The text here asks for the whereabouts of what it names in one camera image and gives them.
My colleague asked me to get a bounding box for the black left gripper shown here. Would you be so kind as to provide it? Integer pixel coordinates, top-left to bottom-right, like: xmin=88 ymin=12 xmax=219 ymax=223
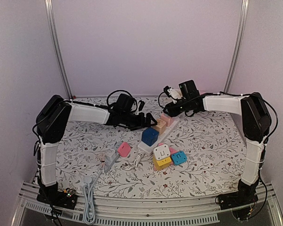
xmin=121 ymin=111 xmax=157 ymax=131

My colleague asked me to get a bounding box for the pink cube socket adapter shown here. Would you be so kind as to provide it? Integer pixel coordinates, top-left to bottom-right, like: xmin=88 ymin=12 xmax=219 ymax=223
xmin=160 ymin=113 xmax=174 ymax=127

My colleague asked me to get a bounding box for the dark blue cube adapter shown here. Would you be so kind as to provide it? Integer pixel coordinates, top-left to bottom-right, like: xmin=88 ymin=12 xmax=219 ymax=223
xmin=141 ymin=128 xmax=159 ymax=146

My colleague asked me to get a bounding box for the beige dragon cube adapter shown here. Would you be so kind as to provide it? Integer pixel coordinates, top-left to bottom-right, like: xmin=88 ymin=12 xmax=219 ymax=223
xmin=153 ymin=118 xmax=166 ymax=135

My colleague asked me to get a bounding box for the white power strip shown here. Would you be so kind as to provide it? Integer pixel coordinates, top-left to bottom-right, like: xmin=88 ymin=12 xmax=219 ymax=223
xmin=137 ymin=117 xmax=180 ymax=155

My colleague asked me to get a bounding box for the white square adapter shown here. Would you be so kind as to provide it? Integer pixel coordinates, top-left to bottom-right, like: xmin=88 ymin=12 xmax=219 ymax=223
xmin=153 ymin=144 xmax=171 ymax=161

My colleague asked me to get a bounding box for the yellow square adapter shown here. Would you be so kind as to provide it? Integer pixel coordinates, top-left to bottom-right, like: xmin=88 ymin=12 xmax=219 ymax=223
xmin=152 ymin=156 xmax=173 ymax=171

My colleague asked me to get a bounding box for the cyan square adapter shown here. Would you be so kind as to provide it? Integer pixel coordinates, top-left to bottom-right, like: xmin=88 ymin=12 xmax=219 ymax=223
xmin=171 ymin=151 xmax=187 ymax=165

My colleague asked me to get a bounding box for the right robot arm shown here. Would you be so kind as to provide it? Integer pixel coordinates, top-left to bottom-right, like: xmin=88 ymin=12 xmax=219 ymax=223
xmin=163 ymin=80 xmax=274 ymax=186

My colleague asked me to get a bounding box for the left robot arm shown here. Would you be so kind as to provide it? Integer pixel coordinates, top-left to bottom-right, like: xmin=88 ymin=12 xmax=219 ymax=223
xmin=33 ymin=94 xmax=157 ymax=204

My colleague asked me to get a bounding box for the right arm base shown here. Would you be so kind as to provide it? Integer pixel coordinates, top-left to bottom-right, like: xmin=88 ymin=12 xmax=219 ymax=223
xmin=215 ymin=179 xmax=268 ymax=222

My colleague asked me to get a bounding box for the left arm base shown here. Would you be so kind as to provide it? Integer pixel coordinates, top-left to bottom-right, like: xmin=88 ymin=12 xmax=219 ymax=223
xmin=37 ymin=183 xmax=78 ymax=210

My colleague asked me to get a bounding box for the pink triangular socket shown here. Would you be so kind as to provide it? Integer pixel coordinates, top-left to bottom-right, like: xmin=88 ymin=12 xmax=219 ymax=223
xmin=158 ymin=143 xmax=178 ymax=154

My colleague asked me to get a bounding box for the pink square charger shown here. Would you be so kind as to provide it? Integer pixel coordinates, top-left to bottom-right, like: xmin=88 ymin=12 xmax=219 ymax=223
xmin=117 ymin=142 xmax=131 ymax=157

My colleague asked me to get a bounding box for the white phone charger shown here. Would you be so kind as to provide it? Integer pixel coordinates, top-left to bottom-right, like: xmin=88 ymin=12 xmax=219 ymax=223
xmin=105 ymin=149 xmax=116 ymax=161

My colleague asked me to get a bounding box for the grey small power strip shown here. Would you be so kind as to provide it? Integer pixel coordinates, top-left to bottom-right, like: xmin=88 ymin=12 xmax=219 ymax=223
xmin=102 ymin=150 xmax=120 ymax=173

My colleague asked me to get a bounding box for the floral tablecloth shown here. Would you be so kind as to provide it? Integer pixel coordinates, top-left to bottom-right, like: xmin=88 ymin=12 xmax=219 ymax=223
xmin=33 ymin=97 xmax=252 ymax=199

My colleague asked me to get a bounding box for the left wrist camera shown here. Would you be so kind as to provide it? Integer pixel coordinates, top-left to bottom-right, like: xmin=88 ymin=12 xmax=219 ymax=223
xmin=138 ymin=100 xmax=145 ymax=111

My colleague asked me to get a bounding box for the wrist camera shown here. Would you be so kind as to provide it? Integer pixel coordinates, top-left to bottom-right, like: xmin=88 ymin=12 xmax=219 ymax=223
xmin=138 ymin=100 xmax=145 ymax=111
xmin=163 ymin=86 xmax=182 ymax=100

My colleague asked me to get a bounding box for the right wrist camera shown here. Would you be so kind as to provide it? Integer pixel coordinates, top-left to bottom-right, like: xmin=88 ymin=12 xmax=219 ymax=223
xmin=163 ymin=86 xmax=182 ymax=100

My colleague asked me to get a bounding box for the white power strip cord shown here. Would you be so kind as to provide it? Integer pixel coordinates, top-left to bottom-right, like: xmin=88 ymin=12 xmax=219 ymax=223
xmin=122 ymin=150 xmax=150 ymax=170

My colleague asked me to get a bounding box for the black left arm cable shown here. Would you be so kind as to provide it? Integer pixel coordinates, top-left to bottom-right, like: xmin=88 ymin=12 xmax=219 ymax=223
xmin=106 ymin=89 xmax=137 ymax=113

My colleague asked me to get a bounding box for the pink thin bundled cable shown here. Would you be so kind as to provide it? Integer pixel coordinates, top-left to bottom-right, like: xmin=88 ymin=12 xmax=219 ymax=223
xmin=94 ymin=152 xmax=107 ymax=172

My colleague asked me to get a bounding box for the right aluminium frame post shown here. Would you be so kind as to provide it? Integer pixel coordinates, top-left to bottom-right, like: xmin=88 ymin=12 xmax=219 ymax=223
xmin=223 ymin=0 xmax=249 ymax=92

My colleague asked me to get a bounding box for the aluminium frame post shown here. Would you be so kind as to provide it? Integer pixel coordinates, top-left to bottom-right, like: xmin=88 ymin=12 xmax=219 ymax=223
xmin=44 ymin=0 xmax=73 ymax=98
xmin=223 ymin=0 xmax=249 ymax=92

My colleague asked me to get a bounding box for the front aluminium rail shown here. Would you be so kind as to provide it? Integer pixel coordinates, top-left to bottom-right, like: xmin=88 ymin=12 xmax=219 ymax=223
xmin=11 ymin=182 xmax=283 ymax=226

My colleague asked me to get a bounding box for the grey cable with puck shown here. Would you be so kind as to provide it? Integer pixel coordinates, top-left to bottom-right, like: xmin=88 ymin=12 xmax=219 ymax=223
xmin=82 ymin=169 xmax=102 ymax=225

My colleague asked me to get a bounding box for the left aluminium frame post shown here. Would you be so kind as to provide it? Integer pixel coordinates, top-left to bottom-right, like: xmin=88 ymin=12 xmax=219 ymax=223
xmin=44 ymin=0 xmax=73 ymax=98

